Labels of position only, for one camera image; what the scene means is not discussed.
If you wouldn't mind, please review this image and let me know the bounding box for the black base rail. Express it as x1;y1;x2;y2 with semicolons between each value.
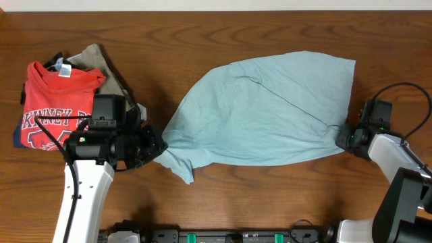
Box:
146;227;323;243

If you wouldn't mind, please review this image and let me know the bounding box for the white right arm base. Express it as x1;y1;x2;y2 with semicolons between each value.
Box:
323;219;373;243

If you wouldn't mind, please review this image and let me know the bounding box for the light blue t-shirt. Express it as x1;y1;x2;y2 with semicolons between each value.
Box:
157;51;356;184

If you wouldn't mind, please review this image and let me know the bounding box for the navy folded garment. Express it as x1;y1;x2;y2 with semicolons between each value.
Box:
13;52;63;149

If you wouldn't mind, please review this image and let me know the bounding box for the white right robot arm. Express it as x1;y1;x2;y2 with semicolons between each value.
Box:
335;126;431;243

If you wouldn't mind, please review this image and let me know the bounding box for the red printed t-shirt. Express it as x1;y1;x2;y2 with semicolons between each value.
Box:
21;61;105;151

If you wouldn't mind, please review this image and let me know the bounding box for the khaki folded garment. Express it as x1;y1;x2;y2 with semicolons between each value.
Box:
67;43;136;109

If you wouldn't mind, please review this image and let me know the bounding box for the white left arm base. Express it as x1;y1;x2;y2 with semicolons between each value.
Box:
97;219;146;243

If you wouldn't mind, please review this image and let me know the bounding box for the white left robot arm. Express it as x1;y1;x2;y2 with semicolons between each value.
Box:
53;122;167;242

